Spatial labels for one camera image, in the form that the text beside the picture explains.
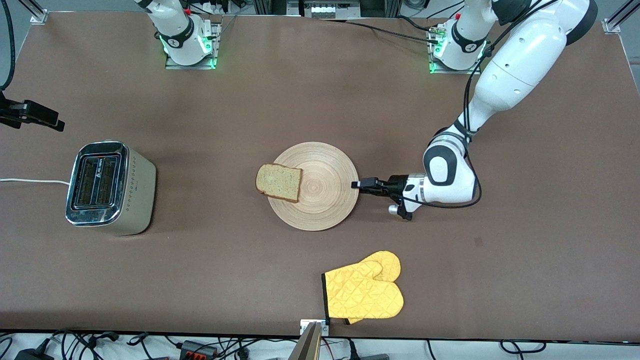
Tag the yellow quilted oven mitt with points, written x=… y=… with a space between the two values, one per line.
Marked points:
x=387 y=262
x=360 y=295

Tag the round wooden plate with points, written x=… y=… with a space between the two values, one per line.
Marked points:
x=325 y=200

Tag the white power strip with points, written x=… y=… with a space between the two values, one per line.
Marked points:
x=322 y=9

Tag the aluminium profile bar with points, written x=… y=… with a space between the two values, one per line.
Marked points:
x=306 y=347

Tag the aluminium table corner bracket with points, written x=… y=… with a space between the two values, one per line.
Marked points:
x=39 y=17
x=611 y=25

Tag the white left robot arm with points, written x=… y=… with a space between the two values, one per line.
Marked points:
x=520 y=65

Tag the black power adapter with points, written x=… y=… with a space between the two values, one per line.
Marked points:
x=32 y=356

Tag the brown bread slice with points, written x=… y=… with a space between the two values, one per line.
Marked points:
x=279 y=182

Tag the small metal edge bracket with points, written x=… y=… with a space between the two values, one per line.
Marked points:
x=303 y=326

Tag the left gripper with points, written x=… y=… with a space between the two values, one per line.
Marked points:
x=396 y=185

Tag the black box with orange connectors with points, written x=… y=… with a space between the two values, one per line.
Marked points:
x=197 y=349

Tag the chrome two-slot toaster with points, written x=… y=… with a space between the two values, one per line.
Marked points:
x=135 y=195

